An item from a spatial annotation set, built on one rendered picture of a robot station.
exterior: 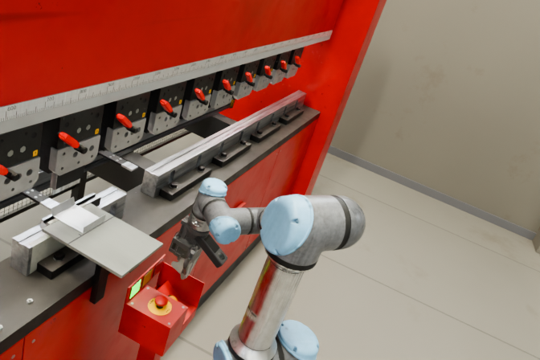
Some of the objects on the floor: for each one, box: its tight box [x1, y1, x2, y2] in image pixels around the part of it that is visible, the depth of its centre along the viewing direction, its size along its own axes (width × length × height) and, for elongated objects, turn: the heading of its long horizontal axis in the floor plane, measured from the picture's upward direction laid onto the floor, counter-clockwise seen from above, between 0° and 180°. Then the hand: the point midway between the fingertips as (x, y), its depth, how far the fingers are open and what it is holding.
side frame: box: [219, 0, 404, 195], centre depth 333 cm, size 25×85×230 cm, turn 35°
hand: (186, 276), depth 152 cm, fingers closed
